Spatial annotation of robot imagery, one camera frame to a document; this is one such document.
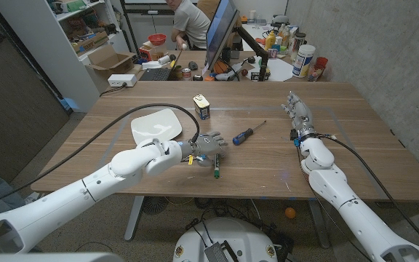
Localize white sneaker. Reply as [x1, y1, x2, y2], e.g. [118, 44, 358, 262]
[23, 191, 45, 207]

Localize white canister blue label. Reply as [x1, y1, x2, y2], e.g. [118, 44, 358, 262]
[292, 44, 316, 79]

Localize black power cable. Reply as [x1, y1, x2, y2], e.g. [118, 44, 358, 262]
[99, 84, 127, 98]

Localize orange basketball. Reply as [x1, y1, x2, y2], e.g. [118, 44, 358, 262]
[213, 60, 228, 75]

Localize red bowl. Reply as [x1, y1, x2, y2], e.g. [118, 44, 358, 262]
[147, 33, 167, 47]

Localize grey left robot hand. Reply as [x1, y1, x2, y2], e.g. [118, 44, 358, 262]
[187, 131, 229, 167]

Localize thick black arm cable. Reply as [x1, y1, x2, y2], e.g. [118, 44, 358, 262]
[0, 103, 201, 212]
[318, 133, 419, 252]

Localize white paper sheet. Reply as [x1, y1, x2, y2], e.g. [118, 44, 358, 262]
[252, 57, 295, 82]

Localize grey table leg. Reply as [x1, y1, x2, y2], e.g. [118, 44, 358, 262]
[306, 199, 331, 249]
[124, 196, 145, 242]

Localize open cardboard box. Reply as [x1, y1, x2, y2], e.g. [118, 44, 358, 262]
[84, 43, 137, 76]

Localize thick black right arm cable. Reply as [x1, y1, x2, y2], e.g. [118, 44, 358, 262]
[318, 133, 419, 252]

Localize blue black handled screwdriver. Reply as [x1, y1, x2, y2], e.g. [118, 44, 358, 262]
[232, 119, 268, 146]

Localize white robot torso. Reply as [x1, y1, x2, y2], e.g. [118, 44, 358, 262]
[172, 217, 279, 262]

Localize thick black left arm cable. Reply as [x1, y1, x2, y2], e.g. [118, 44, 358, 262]
[0, 103, 201, 212]

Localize white power box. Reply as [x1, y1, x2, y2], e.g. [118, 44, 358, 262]
[107, 74, 137, 88]

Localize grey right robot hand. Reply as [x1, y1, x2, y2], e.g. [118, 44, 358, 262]
[281, 91, 318, 141]

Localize yellow squeeze bottle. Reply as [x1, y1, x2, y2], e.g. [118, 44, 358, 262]
[263, 31, 276, 51]

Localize printed cardboard box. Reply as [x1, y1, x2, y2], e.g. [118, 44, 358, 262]
[71, 31, 109, 55]

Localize white shelf unit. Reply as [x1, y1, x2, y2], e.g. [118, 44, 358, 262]
[0, 0, 130, 112]

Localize black computer monitor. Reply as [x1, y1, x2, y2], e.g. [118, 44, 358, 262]
[205, 0, 240, 72]

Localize person in grey shirt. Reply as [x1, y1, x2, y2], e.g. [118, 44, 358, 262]
[165, 0, 212, 51]

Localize green white marker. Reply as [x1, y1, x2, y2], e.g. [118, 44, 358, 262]
[213, 152, 221, 180]

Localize white paper plate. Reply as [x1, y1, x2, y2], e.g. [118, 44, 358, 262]
[130, 108, 183, 146]

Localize dark lidded jar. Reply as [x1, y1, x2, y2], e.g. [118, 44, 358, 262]
[293, 31, 307, 55]

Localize black keyboard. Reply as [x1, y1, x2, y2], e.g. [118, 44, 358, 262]
[139, 67, 172, 82]

